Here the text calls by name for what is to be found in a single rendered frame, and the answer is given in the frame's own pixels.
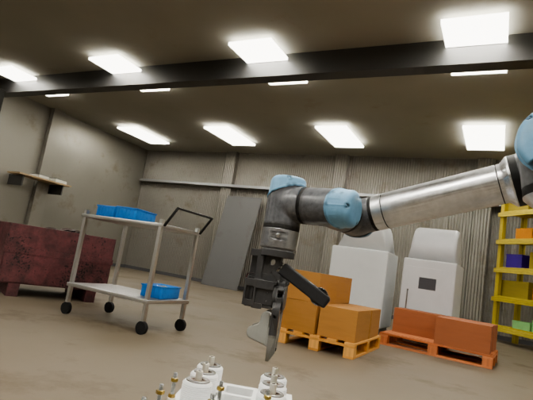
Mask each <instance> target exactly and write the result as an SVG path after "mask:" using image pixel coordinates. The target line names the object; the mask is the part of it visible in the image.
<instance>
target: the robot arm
mask: <svg viewBox="0 0 533 400"><path fill-rule="evenodd" d="M515 151H516V154H513V155H510V156H505V157H504V158H503V159H502V161H501V162H500V163H499V164H496V165H493V166H489V167H483V168H480V169H477V170H473V171H468V172H464V173H461V174H457V175H452V176H448V177H445V178H441V179H436V180H432V181H430V182H426V183H421V184H417V185H414V186H410V187H405V188H401V189H398V190H392V191H389V192H385V193H382V194H376V195H373V196H371V197H367V198H360V197H359V193H358V192H357V191H355V190H348V189H344V188H315V187H306V181H305V180H304V179H303V178H300V177H297V176H293V175H276V176H274V177H273V178H272V180H271V182H270V189H269V193H268V194H267V204H266V212H265V217H264V223H263V232H262V237H261V242H260V245H261V247H263V248H261V249H256V248H253V249H252V250H251V255H252V258H251V266H250V271H249V272H248V273H247V274H246V277H245V284H244V289H243V299H242V304H243V305H244V306H250V307H251V308H256V309H262V308H265V309H269V310H266V311H265V312H263V313H262V314H261V317H260V321H259V322H256V323H254V324H252V326H249V327H248V328H247V336H248V337H249V338H250V339H252V340H255V341H257V342H259V343H260V344H263V345H265V346H266V358H265V361H266V362H268V361H269V360H270V358H271V357H272V356H273V354H274V353H275V351H276V350H277V346H278V338H279V333H280V328H281V324H282V315H283V310H284V309H285V307H286V299H287V292H288V286H289V284H290V283H292V284H293V285H294V286H295V287H296V288H297V289H298V290H300V291H301V292H302V293H304V294H305V295H307V296H308V297H309V298H310V300H311V302H312V304H314V305H315V306H320V307H322V308H324V307H325V306H326V305H327V304H328V303H329V302H330V297H329V296H328V292H327V291H326V290H325V289H324V288H322V287H317V286H316V285H314V284H313V283H311V282H310V281H309V280H308V279H306V277H304V276H303V275H302V274H300V273H299V272H298V271H296V270H295V269H294V268H292V267H291V266H290V265H289V264H287V263H285V264H284V265H283V262H282V261H283V259H288V260H294V256H295V253H293V252H295V251H297V242H298V236H299V231H300V225H301V224H303V225H318V226H324V227H328V228H330V229H334V230H335V231H338V232H341V233H345V234H346V235H348V236H349V237H354V238H363V237H368V236H369V235H370V234H371V233H373V232H376V231H379V230H384V229H391V228H395V227H399V226H402V225H410V224H414V223H417V222H422V221H428V220H432V219H436V218H441V217H447V216H451V215H455V214H459V213H466V212H470V211H474V210H480V209H484V208H489V207H493V206H499V205H503V204H507V203H511V204H513V205H515V206H518V207H520V206H527V205H529V206H530V207H531V208H533V113H531V114H530V115H529V116H528V117H527V118H526V119H525V120H524V121H523V122H522V124H521V125H520V127H519V129H518V131H517V134H516V138H515ZM271 260H275V265H272V264H271ZM280 267H282V268H280ZM279 269H280V270H279ZM278 270H279V272H278ZM248 274H249V275H248Z"/></svg>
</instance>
